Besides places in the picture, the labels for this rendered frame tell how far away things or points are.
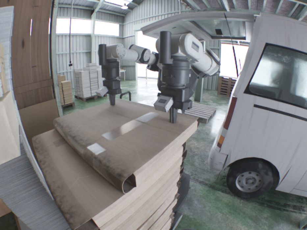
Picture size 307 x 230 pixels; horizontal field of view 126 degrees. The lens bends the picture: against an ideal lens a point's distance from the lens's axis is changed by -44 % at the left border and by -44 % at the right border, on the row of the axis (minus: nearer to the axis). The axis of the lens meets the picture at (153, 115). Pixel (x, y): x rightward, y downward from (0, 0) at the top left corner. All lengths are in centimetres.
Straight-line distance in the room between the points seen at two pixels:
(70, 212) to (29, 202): 61
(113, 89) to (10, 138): 48
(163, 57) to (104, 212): 39
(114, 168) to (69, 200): 12
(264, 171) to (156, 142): 128
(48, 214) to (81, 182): 68
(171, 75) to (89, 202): 38
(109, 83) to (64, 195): 50
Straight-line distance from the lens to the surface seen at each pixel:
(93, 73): 565
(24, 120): 138
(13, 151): 58
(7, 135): 56
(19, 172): 78
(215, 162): 148
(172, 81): 41
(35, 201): 91
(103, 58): 63
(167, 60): 40
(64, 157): 45
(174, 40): 42
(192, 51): 42
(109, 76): 64
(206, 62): 57
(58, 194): 35
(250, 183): 167
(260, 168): 149
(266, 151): 137
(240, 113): 122
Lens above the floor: 130
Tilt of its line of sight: 21 degrees down
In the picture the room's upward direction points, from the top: 1 degrees clockwise
